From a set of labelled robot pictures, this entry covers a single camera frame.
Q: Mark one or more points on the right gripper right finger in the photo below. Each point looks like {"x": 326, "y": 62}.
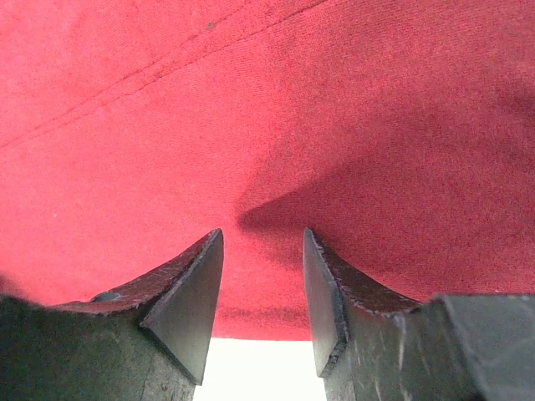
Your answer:
{"x": 372, "y": 343}

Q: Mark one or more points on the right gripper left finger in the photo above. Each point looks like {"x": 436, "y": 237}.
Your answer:
{"x": 147, "y": 339}

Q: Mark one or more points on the maroon t shirt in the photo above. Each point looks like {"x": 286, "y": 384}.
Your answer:
{"x": 401, "y": 132}

